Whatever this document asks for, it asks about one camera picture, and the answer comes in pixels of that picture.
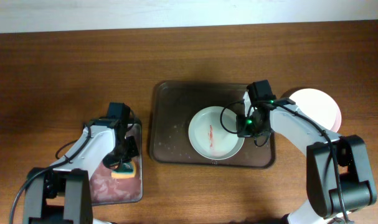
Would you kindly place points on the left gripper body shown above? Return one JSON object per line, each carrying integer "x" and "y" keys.
{"x": 126, "y": 152}

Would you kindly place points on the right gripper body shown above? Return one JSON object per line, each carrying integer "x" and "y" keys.
{"x": 248, "y": 127}

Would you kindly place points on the green and yellow sponge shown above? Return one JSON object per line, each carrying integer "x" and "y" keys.
{"x": 124, "y": 171}

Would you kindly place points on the pale green plate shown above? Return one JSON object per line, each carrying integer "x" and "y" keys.
{"x": 212, "y": 133}

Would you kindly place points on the pinkish white plate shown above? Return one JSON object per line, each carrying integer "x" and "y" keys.
{"x": 317, "y": 105}

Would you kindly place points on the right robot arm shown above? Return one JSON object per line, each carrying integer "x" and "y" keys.
{"x": 339, "y": 177}

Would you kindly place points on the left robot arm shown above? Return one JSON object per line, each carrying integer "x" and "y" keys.
{"x": 60, "y": 193}

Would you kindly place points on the metal baking tray with water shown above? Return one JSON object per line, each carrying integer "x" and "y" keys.
{"x": 106, "y": 190}

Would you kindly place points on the brown plastic serving tray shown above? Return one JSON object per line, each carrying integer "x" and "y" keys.
{"x": 175, "y": 103}

